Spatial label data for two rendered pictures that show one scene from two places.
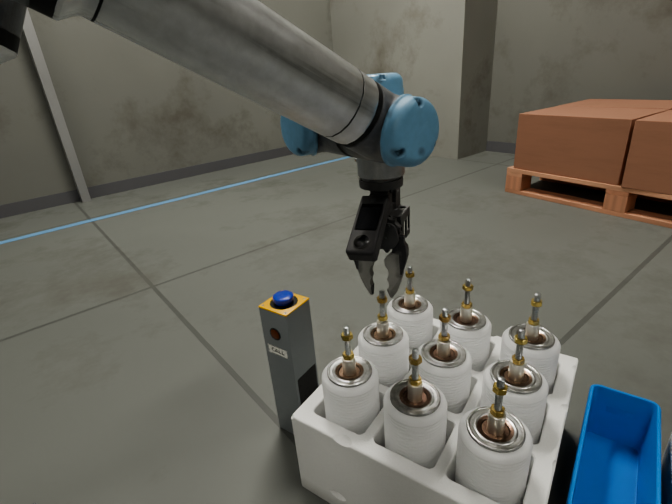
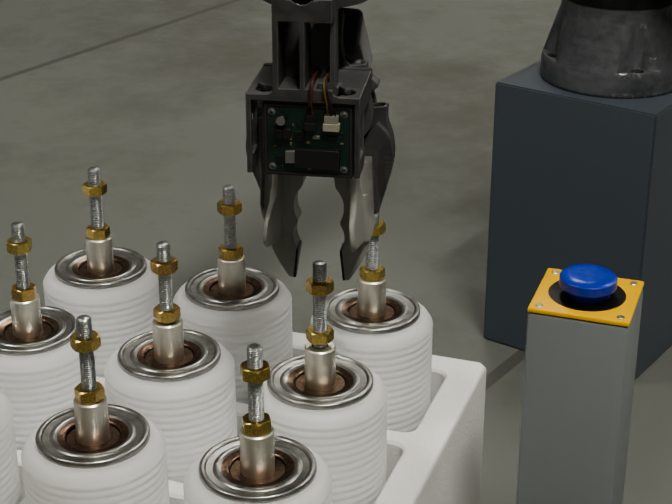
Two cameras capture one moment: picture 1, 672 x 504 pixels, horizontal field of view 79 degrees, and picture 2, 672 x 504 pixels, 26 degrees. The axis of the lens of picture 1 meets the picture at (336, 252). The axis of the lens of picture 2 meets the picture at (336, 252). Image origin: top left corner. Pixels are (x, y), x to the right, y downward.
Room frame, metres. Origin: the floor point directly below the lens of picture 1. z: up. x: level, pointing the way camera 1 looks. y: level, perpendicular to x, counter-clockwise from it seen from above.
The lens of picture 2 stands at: (1.50, -0.33, 0.77)
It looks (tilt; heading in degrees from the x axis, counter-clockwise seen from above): 25 degrees down; 163
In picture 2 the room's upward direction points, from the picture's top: straight up
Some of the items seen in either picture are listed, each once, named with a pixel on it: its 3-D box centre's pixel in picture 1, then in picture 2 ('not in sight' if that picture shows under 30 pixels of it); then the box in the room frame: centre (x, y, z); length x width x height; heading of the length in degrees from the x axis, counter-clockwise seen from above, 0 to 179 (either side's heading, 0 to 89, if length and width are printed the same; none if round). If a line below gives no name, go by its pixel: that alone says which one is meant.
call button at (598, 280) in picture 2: (283, 299); (587, 287); (0.68, 0.11, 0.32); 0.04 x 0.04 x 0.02
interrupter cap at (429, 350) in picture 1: (443, 353); (169, 355); (0.57, -0.17, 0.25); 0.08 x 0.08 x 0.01
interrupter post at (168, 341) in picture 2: (443, 347); (168, 340); (0.57, -0.17, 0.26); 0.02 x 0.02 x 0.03
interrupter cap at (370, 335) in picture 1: (383, 334); (320, 382); (0.64, -0.08, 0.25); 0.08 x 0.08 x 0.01
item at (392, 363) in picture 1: (384, 372); (320, 490); (0.64, -0.08, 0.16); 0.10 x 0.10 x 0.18
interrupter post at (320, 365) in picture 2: (382, 328); (320, 366); (0.64, -0.08, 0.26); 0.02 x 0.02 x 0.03
